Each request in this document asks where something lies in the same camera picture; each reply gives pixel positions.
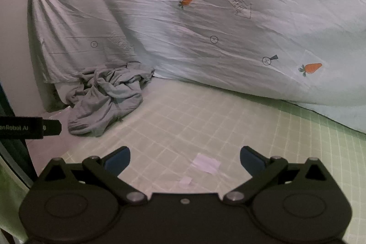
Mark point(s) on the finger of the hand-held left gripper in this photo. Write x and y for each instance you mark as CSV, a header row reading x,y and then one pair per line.
x,y
53,127

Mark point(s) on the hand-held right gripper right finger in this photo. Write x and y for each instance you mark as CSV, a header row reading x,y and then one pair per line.
x,y
251,160

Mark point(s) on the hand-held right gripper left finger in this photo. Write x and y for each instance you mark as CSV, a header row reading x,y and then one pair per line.
x,y
118,160

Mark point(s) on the grey pants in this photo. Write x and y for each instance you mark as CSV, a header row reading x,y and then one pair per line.
x,y
114,95

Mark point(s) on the small pale tape patch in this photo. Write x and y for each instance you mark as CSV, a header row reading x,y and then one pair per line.
x,y
185,181

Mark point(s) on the green hanging cloth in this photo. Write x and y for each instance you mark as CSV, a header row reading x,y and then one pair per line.
x,y
11,204

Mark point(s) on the carrot print quilt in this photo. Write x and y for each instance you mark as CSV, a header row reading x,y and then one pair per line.
x,y
200,32

